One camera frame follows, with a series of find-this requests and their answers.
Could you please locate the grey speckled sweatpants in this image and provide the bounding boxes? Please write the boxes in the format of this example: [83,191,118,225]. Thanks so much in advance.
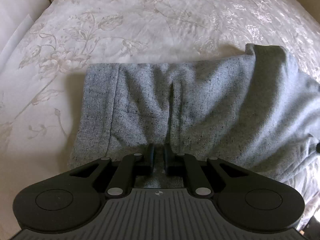
[69,44,319,190]

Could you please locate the white floral bedspread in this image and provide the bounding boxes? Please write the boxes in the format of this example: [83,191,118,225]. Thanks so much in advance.
[1,0,319,239]

